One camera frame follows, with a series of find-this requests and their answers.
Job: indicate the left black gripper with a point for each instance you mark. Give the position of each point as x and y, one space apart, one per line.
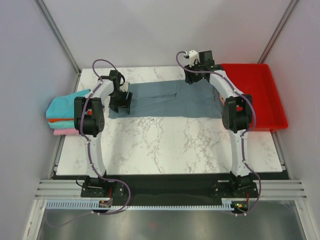
125 104

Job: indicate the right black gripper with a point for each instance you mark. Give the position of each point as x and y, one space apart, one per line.
189 78

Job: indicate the grey-blue t shirt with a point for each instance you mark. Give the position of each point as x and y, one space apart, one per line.
174 98

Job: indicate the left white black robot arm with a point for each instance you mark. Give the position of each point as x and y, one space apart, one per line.
89 120

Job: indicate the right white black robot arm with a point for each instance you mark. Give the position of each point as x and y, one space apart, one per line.
237 111

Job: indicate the teal folded t shirt top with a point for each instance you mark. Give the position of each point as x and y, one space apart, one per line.
62 107

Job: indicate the red plastic bin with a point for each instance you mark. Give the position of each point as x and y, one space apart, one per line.
256 79

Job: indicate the pink folded t shirt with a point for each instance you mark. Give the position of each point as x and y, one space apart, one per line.
66 131

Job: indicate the orange folded t shirt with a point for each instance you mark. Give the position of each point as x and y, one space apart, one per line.
53 120

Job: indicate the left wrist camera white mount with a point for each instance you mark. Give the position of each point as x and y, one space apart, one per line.
125 87

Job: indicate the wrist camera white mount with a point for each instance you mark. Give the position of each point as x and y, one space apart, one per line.
125 87
193 57

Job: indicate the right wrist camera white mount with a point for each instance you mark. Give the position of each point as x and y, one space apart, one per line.
193 57

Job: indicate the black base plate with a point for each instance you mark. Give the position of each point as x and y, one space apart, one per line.
170 190

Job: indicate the aluminium rail frame front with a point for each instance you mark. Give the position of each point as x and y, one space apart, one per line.
282 213

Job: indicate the right aluminium corner post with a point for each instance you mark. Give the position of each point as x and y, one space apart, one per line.
278 30

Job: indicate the aluminium corner post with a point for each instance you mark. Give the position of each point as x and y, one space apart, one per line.
278 30
57 34

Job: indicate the left white cable duct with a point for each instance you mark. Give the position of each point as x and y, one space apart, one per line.
78 204

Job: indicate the white cable duct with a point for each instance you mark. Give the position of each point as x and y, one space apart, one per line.
78 204
235 203

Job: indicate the left aluminium corner post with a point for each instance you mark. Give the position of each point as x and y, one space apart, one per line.
57 34

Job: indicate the right white cable duct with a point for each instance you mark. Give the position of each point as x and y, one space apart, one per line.
235 203

